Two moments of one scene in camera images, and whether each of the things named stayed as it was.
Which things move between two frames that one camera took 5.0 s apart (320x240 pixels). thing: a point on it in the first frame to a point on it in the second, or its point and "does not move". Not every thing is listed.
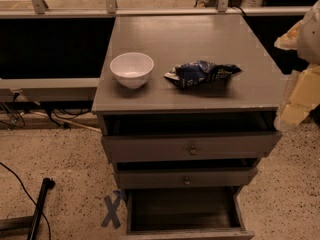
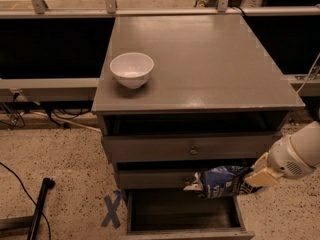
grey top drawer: (153, 137) does not move
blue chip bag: (199, 72) to (224, 180)
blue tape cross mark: (111, 207) does not move
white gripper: (310, 37) to (284, 158)
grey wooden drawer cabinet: (187, 109) does not move
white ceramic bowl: (132, 69) does not move
